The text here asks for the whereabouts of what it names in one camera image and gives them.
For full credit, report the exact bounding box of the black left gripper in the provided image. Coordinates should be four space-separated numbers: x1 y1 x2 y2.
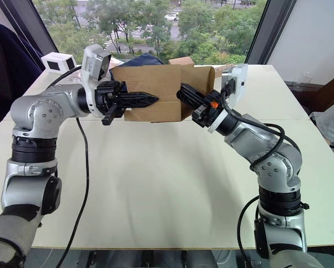
94 80 160 126

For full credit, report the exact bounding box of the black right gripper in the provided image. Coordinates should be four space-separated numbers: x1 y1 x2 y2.
176 83 228 128

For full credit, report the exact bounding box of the brown cardboard box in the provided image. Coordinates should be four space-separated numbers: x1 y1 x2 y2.
112 64 216 123

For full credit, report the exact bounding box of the small closed cardboard box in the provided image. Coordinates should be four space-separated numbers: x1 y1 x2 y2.
168 56 195 68

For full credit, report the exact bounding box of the flat cardboard piece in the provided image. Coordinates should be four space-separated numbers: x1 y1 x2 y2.
213 64 237 79

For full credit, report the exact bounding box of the dark blue bag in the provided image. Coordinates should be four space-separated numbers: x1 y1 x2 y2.
108 52 168 82

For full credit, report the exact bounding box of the white cube with black squares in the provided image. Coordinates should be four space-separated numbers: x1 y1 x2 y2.
41 51 78 72

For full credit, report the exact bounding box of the dark navy jacket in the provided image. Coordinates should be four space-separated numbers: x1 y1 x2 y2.
0 20 44 130

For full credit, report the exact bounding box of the dark brown furniture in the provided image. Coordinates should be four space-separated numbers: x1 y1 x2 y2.
284 66 334 113

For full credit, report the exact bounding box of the grey cloth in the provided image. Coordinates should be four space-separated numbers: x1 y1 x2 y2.
308 98 334 166

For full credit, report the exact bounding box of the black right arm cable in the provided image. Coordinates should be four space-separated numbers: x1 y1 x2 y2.
221 79 303 265

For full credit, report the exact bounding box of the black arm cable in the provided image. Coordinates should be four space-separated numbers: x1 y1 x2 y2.
221 79 303 265
47 64 90 268

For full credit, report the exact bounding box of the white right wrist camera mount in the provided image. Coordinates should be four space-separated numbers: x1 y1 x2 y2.
207 64 249 133

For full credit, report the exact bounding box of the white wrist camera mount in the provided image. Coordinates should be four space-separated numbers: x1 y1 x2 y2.
207 64 249 133
80 44 112 118

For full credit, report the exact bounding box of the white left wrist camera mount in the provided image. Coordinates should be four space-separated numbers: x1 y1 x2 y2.
80 44 112 118

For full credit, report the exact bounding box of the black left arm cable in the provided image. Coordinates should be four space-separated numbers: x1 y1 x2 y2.
47 64 90 268

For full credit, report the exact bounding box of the dark window frame post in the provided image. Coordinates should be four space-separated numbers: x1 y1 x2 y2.
244 0 297 65
3 0 59 61

